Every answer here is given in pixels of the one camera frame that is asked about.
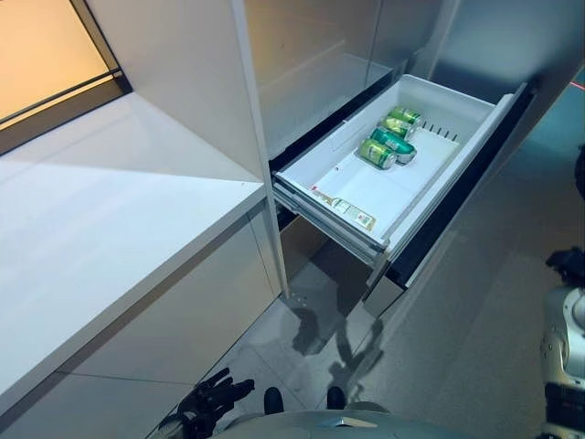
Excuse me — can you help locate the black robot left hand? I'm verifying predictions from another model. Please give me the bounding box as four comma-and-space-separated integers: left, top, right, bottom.
175, 368, 256, 435

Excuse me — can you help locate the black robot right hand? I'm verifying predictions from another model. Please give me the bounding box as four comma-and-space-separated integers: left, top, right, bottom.
570, 145, 585, 202

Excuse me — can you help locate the fridge drawer with white tub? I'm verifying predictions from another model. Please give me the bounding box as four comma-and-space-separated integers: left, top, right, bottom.
269, 72, 538, 321

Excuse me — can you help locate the plain steel fridge drawer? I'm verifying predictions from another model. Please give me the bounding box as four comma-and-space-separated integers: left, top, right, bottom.
276, 214, 367, 298

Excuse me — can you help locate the stainless steel fridge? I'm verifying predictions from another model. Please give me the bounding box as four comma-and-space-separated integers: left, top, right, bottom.
239, 0, 463, 298

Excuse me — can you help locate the black robot left foot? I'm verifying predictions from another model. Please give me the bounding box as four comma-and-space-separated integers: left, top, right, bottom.
263, 387, 284, 415

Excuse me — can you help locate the grey robot body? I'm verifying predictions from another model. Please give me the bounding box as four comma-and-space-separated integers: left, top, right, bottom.
214, 401, 463, 439

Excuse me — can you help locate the brushed silver side panel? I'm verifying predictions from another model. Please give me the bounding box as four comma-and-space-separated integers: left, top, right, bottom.
427, 0, 585, 100

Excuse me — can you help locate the light green drink can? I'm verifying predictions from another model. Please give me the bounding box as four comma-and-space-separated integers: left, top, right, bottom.
358, 138, 398, 170
378, 116, 418, 141
387, 105, 424, 127

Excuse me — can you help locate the dark green drink can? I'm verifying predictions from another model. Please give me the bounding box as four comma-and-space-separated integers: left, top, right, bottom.
368, 127, 418, 165

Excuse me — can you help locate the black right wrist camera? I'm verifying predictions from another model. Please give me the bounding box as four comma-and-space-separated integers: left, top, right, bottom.
545, 246, 585, 288

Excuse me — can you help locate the backlit yellow window black frame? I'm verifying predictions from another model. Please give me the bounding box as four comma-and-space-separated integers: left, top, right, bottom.
0, 0, 133, 155

